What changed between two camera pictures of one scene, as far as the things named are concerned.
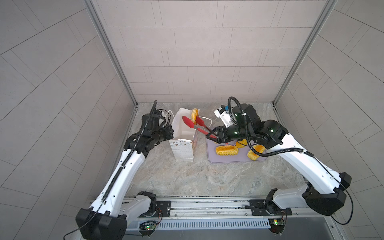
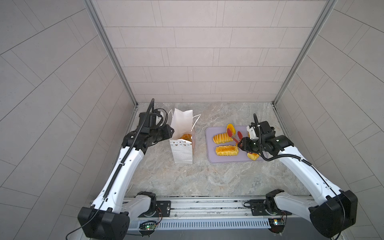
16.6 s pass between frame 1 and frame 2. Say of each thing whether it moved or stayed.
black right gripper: moved
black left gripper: stayed
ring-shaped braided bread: moved
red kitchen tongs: moved
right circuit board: stayed
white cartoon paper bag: stayed
